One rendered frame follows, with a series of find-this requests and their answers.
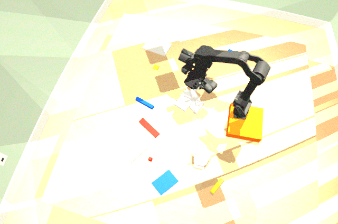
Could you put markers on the blue flat rectangular plate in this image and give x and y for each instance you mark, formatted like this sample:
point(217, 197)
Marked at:
point(164, 182)

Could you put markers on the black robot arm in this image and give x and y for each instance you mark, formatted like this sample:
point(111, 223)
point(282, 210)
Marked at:
point(204, 57)

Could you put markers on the blue rectangular bar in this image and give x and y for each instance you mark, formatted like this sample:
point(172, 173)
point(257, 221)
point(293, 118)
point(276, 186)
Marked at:
point(144, 103)

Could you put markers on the red flat bar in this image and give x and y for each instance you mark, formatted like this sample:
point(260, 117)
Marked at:
point(148, 127)

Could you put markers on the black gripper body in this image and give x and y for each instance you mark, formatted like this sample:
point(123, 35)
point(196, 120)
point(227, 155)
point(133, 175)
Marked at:
point(209, 85)

